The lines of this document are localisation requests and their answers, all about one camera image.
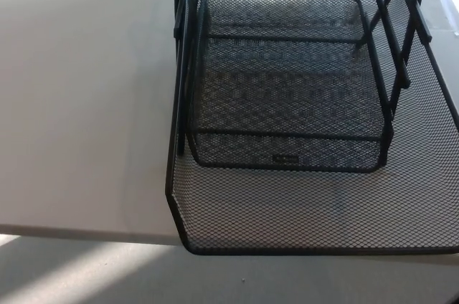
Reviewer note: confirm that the black mesh sliding drawer tray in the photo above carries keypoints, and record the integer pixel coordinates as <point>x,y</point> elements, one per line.
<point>322,211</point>

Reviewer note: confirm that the black mesh base tray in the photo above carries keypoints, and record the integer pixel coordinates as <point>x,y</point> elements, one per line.
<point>287,153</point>

